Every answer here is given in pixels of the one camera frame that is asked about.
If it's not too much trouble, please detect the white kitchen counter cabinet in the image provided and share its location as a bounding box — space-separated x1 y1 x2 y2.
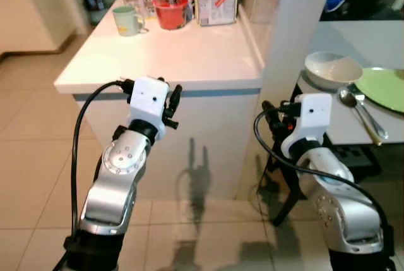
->
54 0 329 203

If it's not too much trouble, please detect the red plastic cup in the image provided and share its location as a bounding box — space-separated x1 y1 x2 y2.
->
153 0 190 30

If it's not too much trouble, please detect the pale green mug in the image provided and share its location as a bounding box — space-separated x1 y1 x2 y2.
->
112 6 148 37

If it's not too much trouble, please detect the white bowl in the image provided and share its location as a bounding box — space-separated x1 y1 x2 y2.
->
304 51 364 92

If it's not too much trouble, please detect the silver metal spoon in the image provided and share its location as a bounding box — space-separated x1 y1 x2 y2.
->
339 88 389 145

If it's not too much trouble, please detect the black patterned crate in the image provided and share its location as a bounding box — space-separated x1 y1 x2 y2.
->
328 145 383 181

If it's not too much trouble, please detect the light green plate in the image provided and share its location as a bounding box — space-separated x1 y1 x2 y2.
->
352 68 404 114

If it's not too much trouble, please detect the cream floor cabinet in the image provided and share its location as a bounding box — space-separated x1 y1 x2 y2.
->
0 0 89 54

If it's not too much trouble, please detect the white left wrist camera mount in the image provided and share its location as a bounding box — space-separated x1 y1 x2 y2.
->
128 76 171 140

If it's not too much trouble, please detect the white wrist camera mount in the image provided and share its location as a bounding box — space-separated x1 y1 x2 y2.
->
281 93 333 158
128 76 171 140

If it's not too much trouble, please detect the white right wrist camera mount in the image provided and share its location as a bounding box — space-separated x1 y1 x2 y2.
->
281 93 333 158

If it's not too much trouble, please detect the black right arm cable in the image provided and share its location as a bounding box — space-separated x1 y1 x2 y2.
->
252 108 395 260

